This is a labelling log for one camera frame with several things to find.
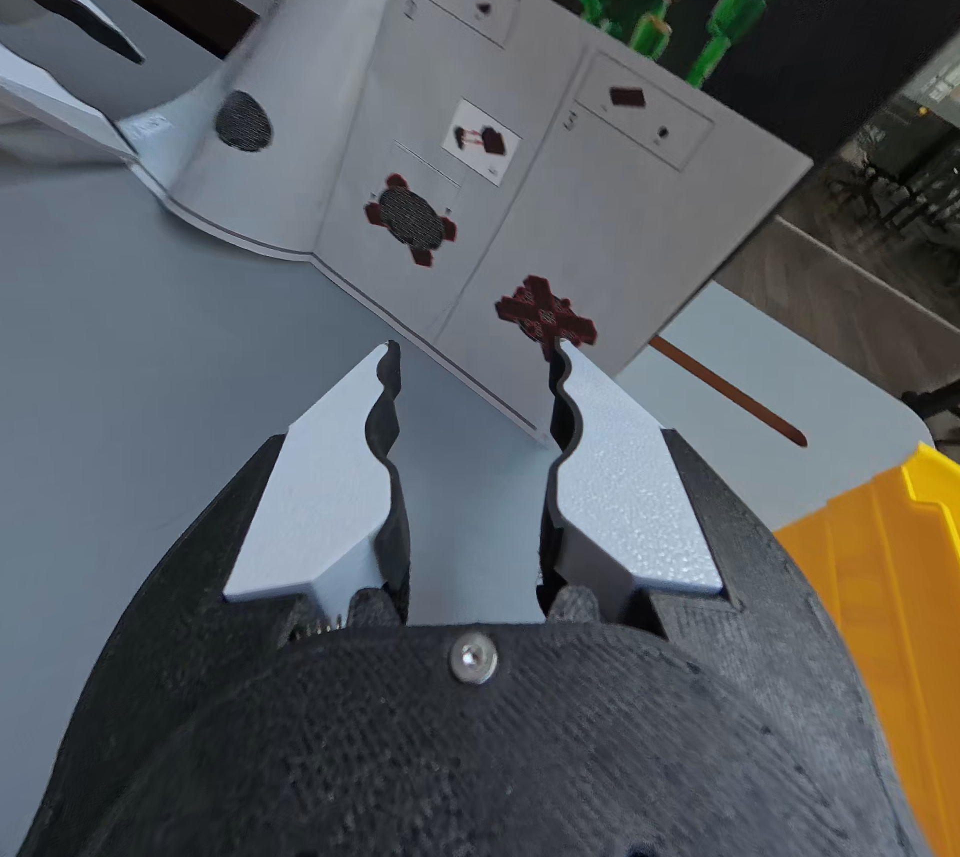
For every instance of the black bamboo print set box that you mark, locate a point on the black bamboo print set box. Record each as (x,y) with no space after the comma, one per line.
(825,9)

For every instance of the yellow plastic bin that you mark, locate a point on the yellow plastic bin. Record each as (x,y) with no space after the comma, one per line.
(885,572)

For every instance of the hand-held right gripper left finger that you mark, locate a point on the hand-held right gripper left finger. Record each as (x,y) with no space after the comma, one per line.
(315,512)

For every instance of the white building instruction booklet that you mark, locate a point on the white building instruction booklet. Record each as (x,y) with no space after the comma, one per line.
(600,219)

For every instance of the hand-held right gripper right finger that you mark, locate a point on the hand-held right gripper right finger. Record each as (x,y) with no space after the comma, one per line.
(630,512)

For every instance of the grey desk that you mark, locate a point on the grey desk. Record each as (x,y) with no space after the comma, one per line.
(150,347)

